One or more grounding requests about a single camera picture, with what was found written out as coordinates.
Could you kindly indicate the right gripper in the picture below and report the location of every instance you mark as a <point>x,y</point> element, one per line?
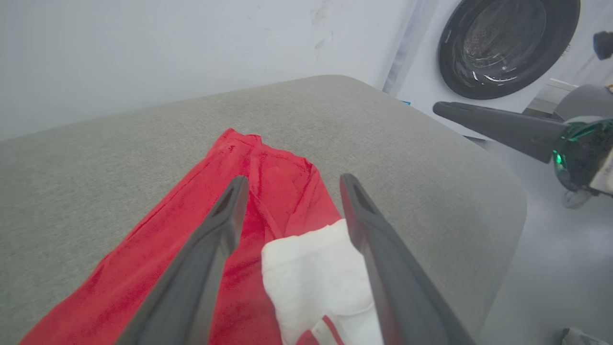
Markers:
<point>584,153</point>

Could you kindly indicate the red and white basketball jersey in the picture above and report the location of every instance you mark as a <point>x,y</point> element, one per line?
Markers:
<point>278,182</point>

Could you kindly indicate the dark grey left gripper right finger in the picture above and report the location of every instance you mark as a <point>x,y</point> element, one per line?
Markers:
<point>402,297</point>

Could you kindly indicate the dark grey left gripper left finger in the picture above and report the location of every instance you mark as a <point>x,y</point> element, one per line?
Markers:
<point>191,287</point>

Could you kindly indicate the dark round washing machine door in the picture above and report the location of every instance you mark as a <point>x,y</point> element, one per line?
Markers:
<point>507,48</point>

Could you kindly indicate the white washing machine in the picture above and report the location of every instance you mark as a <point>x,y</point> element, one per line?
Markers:
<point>421,72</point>

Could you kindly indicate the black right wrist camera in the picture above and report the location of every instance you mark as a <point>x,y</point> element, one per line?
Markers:
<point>604,45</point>

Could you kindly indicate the grey fabric table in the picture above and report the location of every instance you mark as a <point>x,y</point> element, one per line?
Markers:
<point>359,120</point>

